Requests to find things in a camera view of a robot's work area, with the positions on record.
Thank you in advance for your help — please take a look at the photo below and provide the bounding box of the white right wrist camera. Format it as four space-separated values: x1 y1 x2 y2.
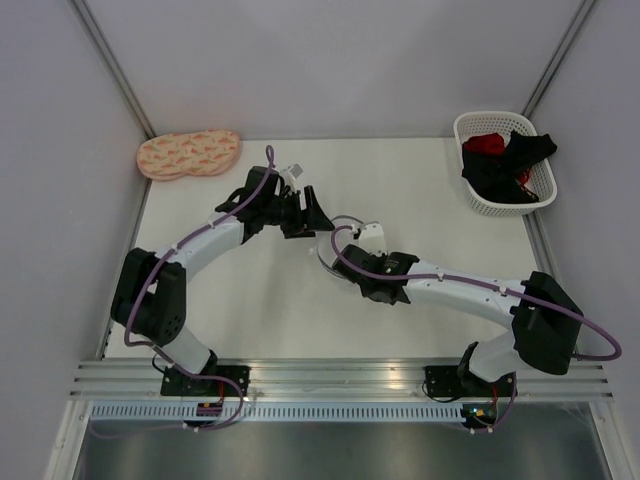
353 222 388 257

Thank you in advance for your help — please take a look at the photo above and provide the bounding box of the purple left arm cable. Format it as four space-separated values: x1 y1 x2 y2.
122 144 279 381

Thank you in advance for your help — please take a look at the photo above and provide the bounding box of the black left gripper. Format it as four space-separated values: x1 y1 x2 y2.
261 186 334 240

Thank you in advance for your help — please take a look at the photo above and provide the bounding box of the round white mesh laundry bag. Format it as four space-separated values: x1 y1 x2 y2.
308 214 364 280

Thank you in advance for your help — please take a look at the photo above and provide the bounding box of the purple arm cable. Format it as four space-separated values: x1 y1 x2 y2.
122 144 279 381
328 224 622 362

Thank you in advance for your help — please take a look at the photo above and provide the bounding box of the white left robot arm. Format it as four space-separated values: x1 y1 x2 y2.
110 166 334 396

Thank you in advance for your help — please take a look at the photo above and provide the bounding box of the aluminium mounting rail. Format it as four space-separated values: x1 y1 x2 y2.
70 358 614 402

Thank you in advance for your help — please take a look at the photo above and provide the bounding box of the black underwear garment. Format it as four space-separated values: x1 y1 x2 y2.
462 130 557 204

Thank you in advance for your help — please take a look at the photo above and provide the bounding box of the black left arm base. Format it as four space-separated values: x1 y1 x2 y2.
160 365 251 398

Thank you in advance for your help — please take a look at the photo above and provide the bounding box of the white slotted cable duct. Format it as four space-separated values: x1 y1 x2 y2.
91 401 464 423

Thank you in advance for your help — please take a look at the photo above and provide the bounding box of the white plastic basket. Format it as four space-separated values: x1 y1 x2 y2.
453 111 558 217

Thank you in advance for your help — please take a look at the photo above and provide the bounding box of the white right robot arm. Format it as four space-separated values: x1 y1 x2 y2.
332 244 582 395

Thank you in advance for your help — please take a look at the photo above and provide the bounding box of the pink patterned bra case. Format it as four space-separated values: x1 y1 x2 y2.
136 129 242 181

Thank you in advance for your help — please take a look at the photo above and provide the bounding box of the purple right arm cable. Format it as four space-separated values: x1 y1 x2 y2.
328 224 622 362

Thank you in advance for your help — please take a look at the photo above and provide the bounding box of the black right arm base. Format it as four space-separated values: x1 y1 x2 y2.
422 365 468 403

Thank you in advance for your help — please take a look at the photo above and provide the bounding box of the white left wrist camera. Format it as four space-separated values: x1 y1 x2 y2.
278 163 303 191

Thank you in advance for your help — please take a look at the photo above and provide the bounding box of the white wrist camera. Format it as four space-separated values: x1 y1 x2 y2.
353 222 388 257
278 163 303 191

